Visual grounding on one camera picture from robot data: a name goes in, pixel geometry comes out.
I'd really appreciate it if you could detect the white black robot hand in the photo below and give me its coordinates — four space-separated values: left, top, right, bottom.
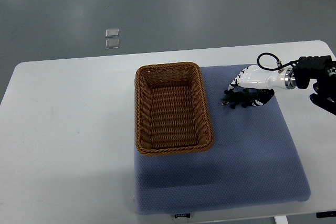
227 65 296 106

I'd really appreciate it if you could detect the dark toy crocodile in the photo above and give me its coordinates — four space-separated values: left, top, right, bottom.
222 89 258 109

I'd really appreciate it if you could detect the brown wicker basket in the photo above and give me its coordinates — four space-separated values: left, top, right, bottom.
134 62 214 156

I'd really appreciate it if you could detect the blue foam cushion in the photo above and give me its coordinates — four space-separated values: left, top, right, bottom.
134 65 311 215

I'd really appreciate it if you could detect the white table leg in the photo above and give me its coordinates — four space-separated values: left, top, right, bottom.
274 216 289 224

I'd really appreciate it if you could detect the lower floor metal plate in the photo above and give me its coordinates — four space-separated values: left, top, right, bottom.
105 38 120 49

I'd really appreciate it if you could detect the floor metal plate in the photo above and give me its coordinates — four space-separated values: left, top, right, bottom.
105 38 120 49
105 28 119 38

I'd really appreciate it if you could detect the upper floor metal plate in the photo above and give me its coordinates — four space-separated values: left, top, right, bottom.
105 28 119 38

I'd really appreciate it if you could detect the table control panel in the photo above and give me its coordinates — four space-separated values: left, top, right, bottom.
316 210 336 218

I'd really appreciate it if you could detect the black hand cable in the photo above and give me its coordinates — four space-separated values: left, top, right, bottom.
257 52 300 74

